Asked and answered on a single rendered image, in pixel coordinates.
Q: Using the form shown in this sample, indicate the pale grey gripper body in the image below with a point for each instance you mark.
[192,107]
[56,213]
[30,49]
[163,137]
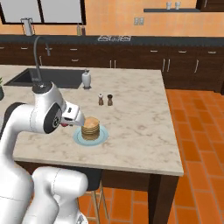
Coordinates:
[78,120]

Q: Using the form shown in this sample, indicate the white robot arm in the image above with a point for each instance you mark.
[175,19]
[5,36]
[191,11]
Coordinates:
[20,137]

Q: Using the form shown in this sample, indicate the red strawberry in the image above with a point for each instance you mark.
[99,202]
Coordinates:
[64,125]

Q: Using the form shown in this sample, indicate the dark wooden dining counter base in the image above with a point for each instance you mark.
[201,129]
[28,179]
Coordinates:
[162,198]

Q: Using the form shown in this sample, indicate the stack of pancakes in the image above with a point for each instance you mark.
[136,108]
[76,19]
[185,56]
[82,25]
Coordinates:
[90,129]

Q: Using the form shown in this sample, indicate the pale blue plate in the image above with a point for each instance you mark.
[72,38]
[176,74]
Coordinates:
[103,136]

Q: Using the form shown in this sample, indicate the salt shaker with white cap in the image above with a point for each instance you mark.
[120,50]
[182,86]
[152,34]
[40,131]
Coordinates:
[101,100]

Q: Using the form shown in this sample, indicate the pepper shaker with dark cap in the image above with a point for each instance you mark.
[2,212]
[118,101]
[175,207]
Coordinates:
[110,100]

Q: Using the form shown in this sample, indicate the white soap dispenser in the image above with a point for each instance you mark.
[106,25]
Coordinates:
[86,79]

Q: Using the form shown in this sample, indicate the dark sink basin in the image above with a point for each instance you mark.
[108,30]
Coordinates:
[55,77]

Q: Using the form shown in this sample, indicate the wooden stool with dark seat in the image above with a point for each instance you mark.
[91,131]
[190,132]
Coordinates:
[94,180]

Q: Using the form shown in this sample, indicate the dark grey curved tap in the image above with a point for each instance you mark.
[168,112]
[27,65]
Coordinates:
[36,58]

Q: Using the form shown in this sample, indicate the dark wooden cupboard run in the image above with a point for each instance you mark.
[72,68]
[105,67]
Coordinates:
[137,58]

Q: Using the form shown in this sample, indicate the hob with grey grates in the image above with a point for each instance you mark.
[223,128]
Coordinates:
[114,38]

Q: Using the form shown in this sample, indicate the dark brown bottle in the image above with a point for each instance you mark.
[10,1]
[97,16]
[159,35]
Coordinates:
[83,31]

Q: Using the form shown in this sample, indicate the pale green bottle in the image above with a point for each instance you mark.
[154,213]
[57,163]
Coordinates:
[78,30]

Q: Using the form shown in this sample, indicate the white paper towel holder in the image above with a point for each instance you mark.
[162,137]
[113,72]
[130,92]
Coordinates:
[28,26]

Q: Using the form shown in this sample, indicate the white cup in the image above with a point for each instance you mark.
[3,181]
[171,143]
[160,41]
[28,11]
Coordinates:
[177,5]
[169,5]

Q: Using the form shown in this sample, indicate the window with black frame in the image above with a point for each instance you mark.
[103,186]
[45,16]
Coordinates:
[58,10]

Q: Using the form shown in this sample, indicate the grey wall socket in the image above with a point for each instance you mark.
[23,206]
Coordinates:
[139,21]

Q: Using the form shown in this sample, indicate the dark wall shelf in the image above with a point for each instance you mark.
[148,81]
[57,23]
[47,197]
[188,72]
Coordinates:
[172,10]

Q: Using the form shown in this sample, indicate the dark wooden wall cupboard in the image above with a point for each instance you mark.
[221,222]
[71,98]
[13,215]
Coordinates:
[211,4]

